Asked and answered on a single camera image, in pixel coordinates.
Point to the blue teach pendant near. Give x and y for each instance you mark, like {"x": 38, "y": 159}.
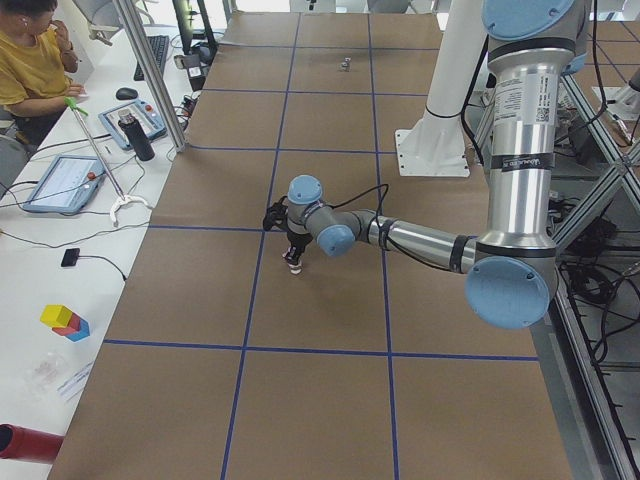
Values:
{"x": 67, "y": 185}

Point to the aluminium frame post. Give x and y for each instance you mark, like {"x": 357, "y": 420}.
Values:
{"x": 135, "y": 31}

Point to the yellow wooden block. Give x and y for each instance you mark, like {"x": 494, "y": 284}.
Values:
{"x": 55, "y": 315}

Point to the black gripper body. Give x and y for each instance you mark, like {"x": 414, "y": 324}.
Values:
{"x": 297, "y": 241}

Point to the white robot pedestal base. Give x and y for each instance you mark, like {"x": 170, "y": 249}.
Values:
{"x": 435, "y": 146}

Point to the red wooden block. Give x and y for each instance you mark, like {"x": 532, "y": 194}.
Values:
{"x": 73, "y": 327}

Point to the black water bottle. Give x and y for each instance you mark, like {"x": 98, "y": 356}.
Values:
{"x": 135, "y": 135}

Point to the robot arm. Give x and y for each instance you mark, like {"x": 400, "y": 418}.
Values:
{"x": 509, "y": 267}

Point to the small black device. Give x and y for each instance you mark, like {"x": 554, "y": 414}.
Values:
{"x": 70, "y": 257}

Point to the reach grabber stick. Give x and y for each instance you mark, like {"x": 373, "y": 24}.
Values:
{"x": 122, "y": 198}

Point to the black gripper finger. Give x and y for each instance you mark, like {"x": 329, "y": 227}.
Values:
{"x": 293, "y": 257}

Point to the black keyboard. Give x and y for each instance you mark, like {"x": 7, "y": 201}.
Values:
{"x": 159, "y": 46}

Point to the brown table mat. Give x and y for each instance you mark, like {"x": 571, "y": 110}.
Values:
{"x": 220, "y": 364}

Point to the person in yellow shirt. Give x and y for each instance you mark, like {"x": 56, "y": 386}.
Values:
{"x": 37, "y": 57}

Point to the red cylinder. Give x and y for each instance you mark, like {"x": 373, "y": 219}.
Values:
{"x": 24, "y": 444}

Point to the white PPR valve with handle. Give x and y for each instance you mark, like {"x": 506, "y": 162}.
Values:
{"x": 294, "y": 269}

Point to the black computer mouse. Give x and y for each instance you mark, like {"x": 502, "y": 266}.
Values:
{"x": 126, "y": 93}

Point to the blue wooden block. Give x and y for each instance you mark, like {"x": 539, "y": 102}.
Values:
{"x": 84, "y": 332}

